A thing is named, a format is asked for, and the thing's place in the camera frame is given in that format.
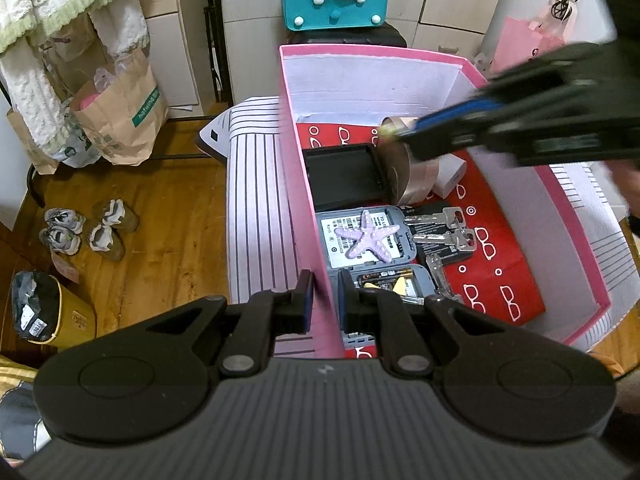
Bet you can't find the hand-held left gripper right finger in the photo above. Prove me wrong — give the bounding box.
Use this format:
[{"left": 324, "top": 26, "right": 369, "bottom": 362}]
[{"left": 337, "top": 269, "right": 506, "bottom": 378}]

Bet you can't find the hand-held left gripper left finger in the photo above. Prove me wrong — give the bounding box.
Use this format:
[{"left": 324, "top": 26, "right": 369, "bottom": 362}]
[{"left": 145, "top": 269, "right": 316, "bottom": 378}]

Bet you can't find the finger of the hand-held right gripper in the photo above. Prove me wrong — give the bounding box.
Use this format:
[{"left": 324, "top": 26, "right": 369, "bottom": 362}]
[
  {"left": 407, "top": 42, "right": 621, "bottom": 133},
  {"left": 407, "top": 90, "right": 571, "bottom": 163}
]

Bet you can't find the white charger plug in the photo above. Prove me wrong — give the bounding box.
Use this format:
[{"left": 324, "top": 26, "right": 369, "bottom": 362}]
[{"left": 431, "top": 154, "right": 468, "bottom": 200}]

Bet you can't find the grey phone with label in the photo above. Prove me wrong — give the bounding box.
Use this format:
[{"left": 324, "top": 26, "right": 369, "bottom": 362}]
[{"left": 316, "top": 205, "right": 418, "bottom": 271}]

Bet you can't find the pink beige compact case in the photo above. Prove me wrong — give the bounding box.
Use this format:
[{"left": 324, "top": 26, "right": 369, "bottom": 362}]
[{"left": 375, "top": 116, "right": 441, "bottom": 206}]

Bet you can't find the purple starfish hair clip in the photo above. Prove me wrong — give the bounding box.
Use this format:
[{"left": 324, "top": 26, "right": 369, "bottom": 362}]
[{"left": 333, "top": 210, "right": 402, "bottom": 266}]

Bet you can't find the silver key bunch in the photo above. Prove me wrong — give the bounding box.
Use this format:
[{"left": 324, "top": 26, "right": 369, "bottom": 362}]
[{"left": 402, "top": 206, "right": 477, "bottom": 306}]

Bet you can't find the black battery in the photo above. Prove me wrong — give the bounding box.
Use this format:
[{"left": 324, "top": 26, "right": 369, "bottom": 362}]
[{"left": 410, "top": 202, "right": 481, "bottom": 266}]

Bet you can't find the pink cardboard box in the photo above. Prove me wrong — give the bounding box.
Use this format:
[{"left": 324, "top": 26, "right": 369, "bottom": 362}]
[{"left": 277, "top": 44, "right": 613, "bottom": 361}]

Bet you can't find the black silicone case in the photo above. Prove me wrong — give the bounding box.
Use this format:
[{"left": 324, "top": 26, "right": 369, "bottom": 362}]
[{"left": 302, "top": 143, "right": 388, "bottom": 212}]

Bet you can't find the person's right hand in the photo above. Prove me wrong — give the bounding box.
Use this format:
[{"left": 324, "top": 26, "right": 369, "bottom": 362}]
[{"left": 612, "top": 160, "right": 640, "bottom": 206}]

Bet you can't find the pink shopping bag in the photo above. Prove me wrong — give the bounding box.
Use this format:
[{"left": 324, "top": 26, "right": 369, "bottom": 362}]
[{"left": 487, "top": 0, "right": 576, "bottom": 78}]

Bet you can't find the beige wardrobe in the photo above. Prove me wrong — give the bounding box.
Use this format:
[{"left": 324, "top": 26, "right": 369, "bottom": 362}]
[{"left": 217, "top": 0, "right": 513, "bottom": 106}]

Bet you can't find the black suitcase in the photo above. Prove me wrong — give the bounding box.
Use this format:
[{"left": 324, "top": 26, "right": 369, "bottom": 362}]
[{"left": 286, "top": 22, "right": 408, "bottom": 50}]

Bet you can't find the brown white shoe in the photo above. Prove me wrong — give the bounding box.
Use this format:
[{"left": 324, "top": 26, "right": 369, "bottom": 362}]
[
  {"left": 89, "top": 224, "right": 126, "bottom": 262},
  {"left": 92, "top": 199, "right": 140, "bottom": 233}
]

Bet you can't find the yellow waste bin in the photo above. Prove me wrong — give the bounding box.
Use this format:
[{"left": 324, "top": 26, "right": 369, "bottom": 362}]
[{"left": 11, "top": 270, "right": 97, "bottom": 351}]

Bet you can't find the grey sneaker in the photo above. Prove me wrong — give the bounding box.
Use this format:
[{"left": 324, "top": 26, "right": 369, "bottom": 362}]
[
  {"left": 44, "top": 208, "right": 87, "bottom": 235},
  {"left": 39, "top": 225, "right": 82, "bottom": 256}
]

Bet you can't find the paper bag with green label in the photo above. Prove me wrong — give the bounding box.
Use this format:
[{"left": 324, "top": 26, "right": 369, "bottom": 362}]
[{"left": 70, "top": 47, "right": 171, "bottom": 167}]

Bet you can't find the black clothes rack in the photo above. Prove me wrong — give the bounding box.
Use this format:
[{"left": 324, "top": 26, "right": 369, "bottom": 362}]
[{"left": 0, "top": 0, "right": 233, "bottom": 211}]

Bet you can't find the black bin liner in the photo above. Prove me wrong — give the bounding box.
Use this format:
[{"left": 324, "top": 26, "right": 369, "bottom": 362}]
[{"left": 11, "top": 270, "right": 63, "bottom": 343}]

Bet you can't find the green printed plastic bag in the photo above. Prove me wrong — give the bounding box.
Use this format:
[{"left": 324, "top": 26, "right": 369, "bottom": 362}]
[{"left": 50, "top": 100, "right": 106, "bottom": 168}]

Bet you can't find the light wooden cabinet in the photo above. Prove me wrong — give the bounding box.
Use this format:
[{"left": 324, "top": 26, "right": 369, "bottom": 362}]
[{"left": 135, "top": 0, "right": 211, "bottom": 111}]

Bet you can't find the crumpled clear plastic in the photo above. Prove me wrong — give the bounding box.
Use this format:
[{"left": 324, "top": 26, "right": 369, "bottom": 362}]
[{"left": 94, "top": 55, "right": 141, "bottom": 93}]

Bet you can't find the brown paper bag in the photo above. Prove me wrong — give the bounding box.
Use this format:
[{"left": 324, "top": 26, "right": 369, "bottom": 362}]
[{"left": 6, "top": 107, "right": 61, "bottom": 176}]

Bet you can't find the white green blanket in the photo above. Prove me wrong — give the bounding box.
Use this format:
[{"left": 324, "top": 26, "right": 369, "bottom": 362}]
[{"left": 0, "top": 0, "right": 151, "bottom": 156}]

